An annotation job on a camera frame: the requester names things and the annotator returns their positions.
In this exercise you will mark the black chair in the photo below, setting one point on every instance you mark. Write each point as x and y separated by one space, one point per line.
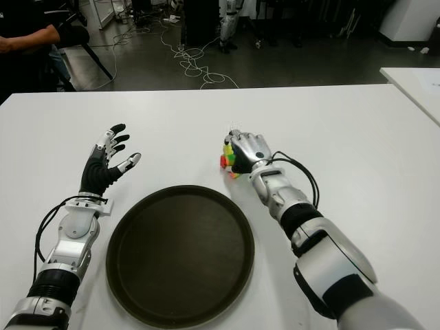
74 34

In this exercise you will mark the white floor cabinet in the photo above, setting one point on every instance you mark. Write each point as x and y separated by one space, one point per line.
99 12

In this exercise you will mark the person in black shirt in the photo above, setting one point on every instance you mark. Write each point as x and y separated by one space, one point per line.
17 15

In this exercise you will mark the person bare hand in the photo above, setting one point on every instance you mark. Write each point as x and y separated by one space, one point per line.
5 44

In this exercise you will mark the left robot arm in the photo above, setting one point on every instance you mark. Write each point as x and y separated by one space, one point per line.
68 240

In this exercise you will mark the dark brown round plate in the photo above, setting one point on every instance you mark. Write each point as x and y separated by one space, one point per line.
180 256

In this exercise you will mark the grey metal stand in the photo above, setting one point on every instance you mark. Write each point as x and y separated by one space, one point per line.
349 24

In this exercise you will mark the white power strip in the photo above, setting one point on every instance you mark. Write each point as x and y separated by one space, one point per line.
171 19

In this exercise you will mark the black cabinet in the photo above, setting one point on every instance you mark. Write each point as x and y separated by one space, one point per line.
201 20

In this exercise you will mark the white curved cabinet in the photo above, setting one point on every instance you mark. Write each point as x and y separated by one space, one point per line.
409 17

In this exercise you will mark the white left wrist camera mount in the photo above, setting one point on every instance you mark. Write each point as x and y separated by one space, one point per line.
107 207

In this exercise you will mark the person bare forearm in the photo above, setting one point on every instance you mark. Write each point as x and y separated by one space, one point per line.
32 39

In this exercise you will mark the multicoloured Rubik's cube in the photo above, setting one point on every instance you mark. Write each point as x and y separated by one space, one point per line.
227 154

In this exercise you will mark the white humanoid robot legs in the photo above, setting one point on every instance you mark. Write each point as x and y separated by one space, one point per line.
227 24

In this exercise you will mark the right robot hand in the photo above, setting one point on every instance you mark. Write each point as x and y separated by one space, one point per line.
254 149

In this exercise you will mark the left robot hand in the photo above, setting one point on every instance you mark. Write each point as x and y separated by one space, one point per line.
94 173

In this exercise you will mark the white side table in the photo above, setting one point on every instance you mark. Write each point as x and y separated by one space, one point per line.
416 86

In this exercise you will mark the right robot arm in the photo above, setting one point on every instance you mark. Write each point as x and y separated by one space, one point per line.
323 247

